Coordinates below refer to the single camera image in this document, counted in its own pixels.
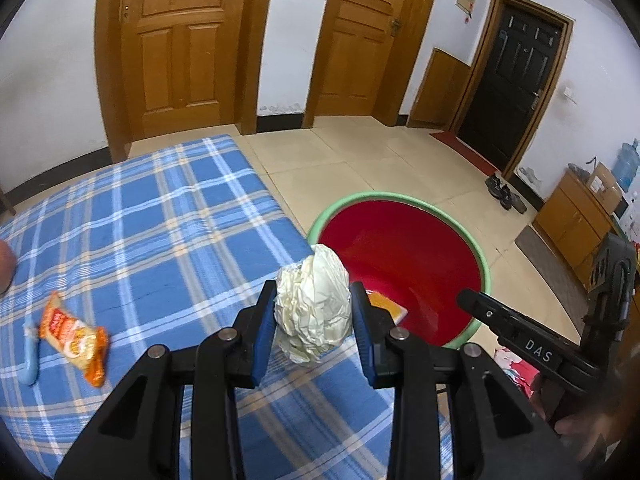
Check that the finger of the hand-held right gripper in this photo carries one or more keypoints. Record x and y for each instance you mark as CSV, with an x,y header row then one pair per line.
x,y
525,342

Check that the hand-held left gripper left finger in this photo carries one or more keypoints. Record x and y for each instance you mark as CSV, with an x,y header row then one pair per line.
x,y
262,342

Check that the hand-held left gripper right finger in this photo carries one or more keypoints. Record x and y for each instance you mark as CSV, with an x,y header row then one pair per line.
x,y
362,347

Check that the orange cardboard box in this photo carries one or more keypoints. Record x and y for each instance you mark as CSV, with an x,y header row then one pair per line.
x,y
390,308

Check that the white paper ball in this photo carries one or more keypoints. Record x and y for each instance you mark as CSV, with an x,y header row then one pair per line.
x,y
312,310

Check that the red basin with green rim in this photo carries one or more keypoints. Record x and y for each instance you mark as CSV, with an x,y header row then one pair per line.
x,y
410,250

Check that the person's right hand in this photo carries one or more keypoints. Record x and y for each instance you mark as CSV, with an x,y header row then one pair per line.
x,y
590,430

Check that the red printed cloth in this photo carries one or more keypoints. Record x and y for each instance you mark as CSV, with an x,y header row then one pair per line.
x,y
515,375

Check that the grey floor mat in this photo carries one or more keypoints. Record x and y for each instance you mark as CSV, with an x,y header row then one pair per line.
x,y
550,265

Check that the low wooden cabinet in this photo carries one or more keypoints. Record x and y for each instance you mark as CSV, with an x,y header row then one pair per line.
x,y
575,225

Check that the brown cardboard box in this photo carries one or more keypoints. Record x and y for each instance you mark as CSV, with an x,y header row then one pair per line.
x,y
604,187

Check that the blue water bottle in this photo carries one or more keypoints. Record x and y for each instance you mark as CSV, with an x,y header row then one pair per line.
x,y
629,165

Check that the dark shoe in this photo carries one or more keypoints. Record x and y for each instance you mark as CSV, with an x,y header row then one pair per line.
x,y
495,185
515,201

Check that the blue plaid blanket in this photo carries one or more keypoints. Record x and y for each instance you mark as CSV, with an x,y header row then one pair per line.
x,y
175,220

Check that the orange snack packet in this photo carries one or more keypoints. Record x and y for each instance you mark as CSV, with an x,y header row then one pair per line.
x,y
75,340

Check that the red doormat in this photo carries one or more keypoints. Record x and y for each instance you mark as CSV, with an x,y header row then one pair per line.
x,y
465,152

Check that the black entrance door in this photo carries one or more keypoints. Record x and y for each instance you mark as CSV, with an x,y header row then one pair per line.
x,y
515,75

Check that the light blue plastic stick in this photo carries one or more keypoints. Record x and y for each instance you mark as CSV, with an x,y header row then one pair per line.
x,y
31,360

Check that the red apple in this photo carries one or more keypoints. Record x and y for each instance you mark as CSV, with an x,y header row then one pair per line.
x,y
5,270

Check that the wooden door with round knob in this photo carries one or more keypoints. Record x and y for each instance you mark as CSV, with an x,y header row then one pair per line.
x,y
185,45

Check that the white wall switch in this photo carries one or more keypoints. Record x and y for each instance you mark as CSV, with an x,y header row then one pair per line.
x,y
570,93

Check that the low wooden wall panel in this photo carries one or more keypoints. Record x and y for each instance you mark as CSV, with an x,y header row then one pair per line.
x,y
445,90

